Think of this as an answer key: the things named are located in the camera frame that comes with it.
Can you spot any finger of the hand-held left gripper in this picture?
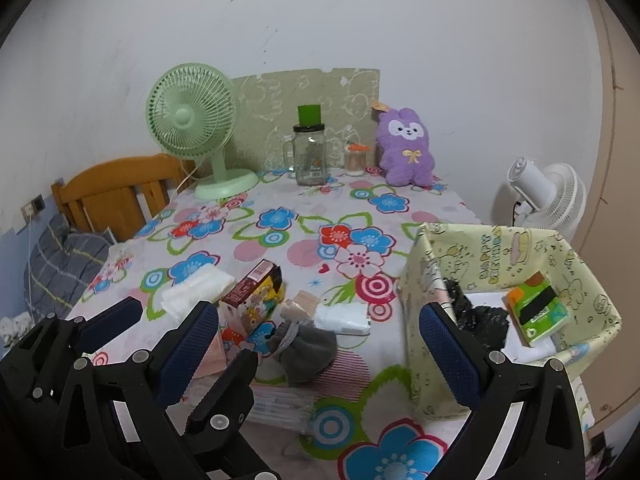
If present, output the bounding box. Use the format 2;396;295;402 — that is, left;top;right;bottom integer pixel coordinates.
0;296;144;411

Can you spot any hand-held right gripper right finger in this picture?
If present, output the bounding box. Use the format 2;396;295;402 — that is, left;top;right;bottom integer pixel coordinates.
419;302;587;480

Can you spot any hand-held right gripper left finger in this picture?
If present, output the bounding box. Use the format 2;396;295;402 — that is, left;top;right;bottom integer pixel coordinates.
55;301;281;480

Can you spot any pink packet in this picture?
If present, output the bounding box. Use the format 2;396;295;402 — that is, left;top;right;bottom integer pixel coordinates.
192;332;229;382

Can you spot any white tissue pack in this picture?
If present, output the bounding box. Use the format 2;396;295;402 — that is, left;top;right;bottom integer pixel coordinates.
161;265;236;321

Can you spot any yellow patterned box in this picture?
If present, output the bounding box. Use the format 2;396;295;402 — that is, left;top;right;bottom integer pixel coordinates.
399;221;624;422

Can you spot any cartoon printed snack pack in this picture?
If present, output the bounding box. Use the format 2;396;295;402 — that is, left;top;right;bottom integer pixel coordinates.
221;259;285;330

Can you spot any clear striped plastic bag pack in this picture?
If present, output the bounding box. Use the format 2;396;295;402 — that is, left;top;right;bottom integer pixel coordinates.
247;350;372;432

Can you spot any white soft packet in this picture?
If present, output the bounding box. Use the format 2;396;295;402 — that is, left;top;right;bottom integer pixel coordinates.
312;302;372;336

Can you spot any grey drawstring pouch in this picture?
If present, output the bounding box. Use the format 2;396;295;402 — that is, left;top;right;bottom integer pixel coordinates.
266;320;339;387

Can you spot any beige soft block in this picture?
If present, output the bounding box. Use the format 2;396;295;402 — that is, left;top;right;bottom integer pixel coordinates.
279;289;321;322

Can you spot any black plastic bag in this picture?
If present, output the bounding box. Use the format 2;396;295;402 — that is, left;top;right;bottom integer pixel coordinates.
442;275;511;352

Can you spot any grey plaid pillow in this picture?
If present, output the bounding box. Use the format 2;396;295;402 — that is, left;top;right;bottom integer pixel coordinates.
23;214;114;319

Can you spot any green tissue pack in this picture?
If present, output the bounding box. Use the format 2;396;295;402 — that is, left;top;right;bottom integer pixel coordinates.
504;271;570;349

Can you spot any white fluffy thing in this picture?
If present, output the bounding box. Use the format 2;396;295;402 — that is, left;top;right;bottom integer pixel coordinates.
0;312;27;347

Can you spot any wooden bed headboard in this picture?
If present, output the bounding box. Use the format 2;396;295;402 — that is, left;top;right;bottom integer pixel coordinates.
51;154;197;244

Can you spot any floral tablecloth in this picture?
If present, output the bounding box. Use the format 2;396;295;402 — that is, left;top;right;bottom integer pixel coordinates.
67;165;597;480

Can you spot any white fan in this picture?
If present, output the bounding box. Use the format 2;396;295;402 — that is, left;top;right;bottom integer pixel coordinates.
492;157;587;242

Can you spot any purple plush bunny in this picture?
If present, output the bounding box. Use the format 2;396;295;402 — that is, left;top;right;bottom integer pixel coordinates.
371;101;436;187

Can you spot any cotton swab jar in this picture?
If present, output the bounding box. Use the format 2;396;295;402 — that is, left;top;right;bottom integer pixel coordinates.
343;143;371;177

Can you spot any green desk fan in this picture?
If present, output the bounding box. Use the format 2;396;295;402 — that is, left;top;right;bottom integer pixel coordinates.
146;63;260;202

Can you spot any glass jar mug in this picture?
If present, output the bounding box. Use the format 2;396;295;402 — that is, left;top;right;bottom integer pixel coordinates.
282;122;329;187

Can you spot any beige door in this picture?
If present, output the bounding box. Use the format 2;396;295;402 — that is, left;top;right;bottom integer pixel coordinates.
581;0;640;441

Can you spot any green patterned board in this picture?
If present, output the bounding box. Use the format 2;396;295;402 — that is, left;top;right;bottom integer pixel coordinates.
230;67;381;172

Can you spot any white fan cord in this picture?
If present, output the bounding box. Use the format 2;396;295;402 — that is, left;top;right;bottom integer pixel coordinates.
174;159;199;194

